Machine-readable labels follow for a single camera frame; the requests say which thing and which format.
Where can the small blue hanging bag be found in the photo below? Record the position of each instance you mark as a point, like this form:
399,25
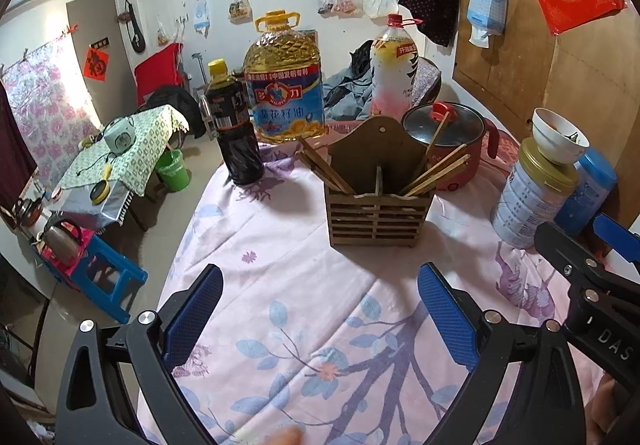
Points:
201,15

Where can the clear bag yellow contents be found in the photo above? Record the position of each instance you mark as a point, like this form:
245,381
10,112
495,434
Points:
240,7

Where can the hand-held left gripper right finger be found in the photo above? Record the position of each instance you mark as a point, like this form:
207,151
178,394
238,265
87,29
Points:
447,315

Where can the blue plastic stool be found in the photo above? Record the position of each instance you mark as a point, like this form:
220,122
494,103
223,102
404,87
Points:
107,270

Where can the green patterned table cloth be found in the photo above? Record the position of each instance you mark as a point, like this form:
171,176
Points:
135,145

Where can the dark soy sauce bottle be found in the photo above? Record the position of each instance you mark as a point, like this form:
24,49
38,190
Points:
237,145

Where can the pink floral curtain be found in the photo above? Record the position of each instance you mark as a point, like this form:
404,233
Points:
45,100

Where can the green plastic bucket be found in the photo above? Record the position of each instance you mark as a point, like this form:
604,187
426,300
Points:
172,172

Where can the dark jacket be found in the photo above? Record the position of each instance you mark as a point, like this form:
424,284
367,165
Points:
362,60

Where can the grey door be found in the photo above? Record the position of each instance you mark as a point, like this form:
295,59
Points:
95,15

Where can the red cloth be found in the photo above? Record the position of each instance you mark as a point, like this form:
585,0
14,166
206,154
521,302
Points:
157,70

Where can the blue lidded can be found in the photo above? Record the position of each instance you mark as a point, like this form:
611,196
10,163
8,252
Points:
592,190

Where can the large white pink drink bottle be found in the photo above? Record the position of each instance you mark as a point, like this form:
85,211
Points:
395,75

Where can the large cooking oil bottle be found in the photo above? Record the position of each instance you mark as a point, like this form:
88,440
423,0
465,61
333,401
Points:
282,90

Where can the red diamond door poster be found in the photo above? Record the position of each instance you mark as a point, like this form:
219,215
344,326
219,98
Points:
96,64

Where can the wooden board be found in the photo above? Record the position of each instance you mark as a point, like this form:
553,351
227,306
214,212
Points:
540,75

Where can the black racket bag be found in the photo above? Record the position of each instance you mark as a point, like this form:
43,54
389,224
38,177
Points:
135,35

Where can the small dark teapot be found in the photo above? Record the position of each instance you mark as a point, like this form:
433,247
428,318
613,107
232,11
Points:
27,212

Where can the dark red curtain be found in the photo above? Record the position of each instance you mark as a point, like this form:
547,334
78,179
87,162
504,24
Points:
15,150

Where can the small clear hanging bag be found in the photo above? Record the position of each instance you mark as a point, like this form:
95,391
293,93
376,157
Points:
162,35

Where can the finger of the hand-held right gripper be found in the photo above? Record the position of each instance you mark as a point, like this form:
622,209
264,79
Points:
565,247
612,231

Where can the glass pot lid red knob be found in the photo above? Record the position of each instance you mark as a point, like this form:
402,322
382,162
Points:
460,125

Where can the white ceramic bowl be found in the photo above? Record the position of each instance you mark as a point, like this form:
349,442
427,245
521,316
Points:
555,150

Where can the wooden chopstick holder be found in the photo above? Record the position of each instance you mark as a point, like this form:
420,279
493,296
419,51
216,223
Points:
377,220

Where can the milk powder can gold lid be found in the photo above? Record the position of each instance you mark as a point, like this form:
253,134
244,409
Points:
530,205

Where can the metal kettle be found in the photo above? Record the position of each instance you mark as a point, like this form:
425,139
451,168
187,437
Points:
62,242

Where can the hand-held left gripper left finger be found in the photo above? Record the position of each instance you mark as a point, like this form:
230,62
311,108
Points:
195,315

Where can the yellow black round device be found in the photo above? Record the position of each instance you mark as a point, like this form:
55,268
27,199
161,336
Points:
100,192

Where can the bunch of wooden chopsticks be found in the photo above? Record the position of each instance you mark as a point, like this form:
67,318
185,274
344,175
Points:
327,170

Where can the grey jacket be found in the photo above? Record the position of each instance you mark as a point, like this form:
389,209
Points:
345,92

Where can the person's right hand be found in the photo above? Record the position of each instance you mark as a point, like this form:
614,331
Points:
600,410

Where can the red electric pot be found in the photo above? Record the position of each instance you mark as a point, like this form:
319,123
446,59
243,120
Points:
475,157

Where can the pink floral tablecloth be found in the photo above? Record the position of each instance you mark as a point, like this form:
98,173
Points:
310,275

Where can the small black door sign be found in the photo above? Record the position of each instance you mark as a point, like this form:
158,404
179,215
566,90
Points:
100,43

